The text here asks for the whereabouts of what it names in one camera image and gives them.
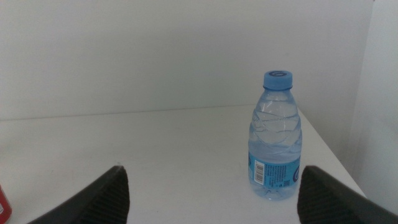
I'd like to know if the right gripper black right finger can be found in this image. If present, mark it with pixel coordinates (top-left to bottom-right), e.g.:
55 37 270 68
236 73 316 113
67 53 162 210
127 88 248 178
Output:
297 165 398 224

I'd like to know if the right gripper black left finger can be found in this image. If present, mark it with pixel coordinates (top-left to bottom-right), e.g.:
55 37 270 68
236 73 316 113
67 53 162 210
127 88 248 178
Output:
27 165 131 224

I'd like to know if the clear blue-capped water bottle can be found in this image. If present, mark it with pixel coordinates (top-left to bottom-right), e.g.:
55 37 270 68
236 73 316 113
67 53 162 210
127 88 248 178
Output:
248 70 303 201

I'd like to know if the red soda can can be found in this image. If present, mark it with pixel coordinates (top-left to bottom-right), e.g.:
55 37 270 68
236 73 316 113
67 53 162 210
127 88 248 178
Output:
0 185 12 224

